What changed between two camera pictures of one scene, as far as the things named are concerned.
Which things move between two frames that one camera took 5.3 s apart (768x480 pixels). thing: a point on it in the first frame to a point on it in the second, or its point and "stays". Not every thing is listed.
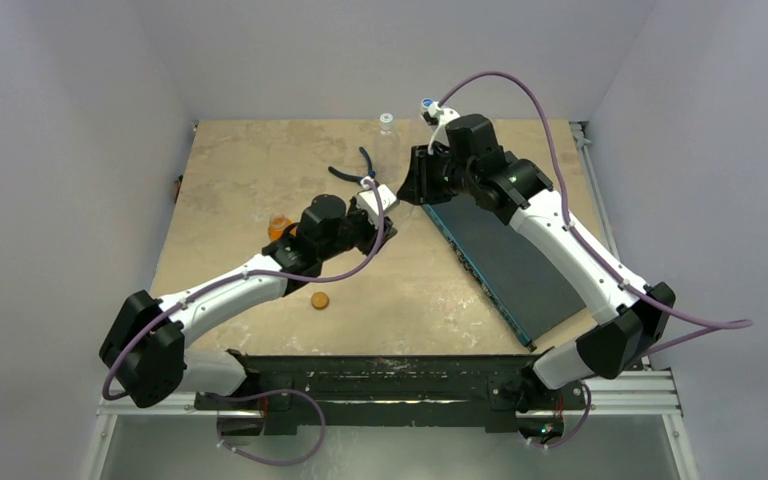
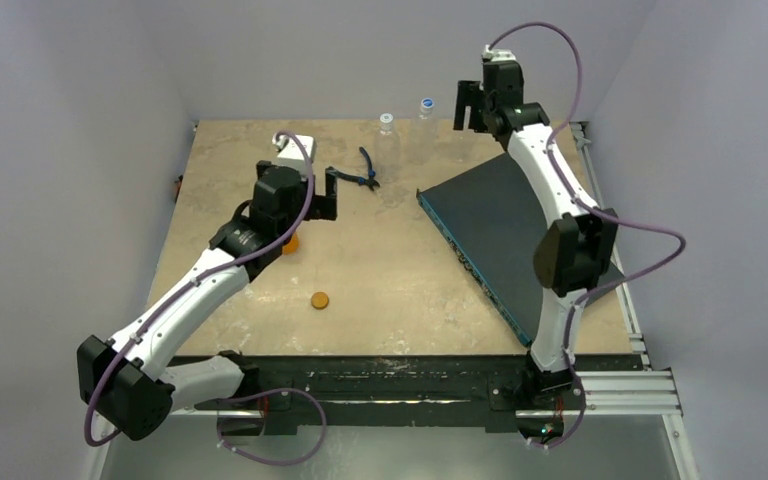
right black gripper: (420, 175) to (470, 104)
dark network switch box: (535, 295) stays
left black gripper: (372, 232) to (322, 205)
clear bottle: (387, 153) stays
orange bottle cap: (320, 300) stays
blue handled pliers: (354, 178) stays
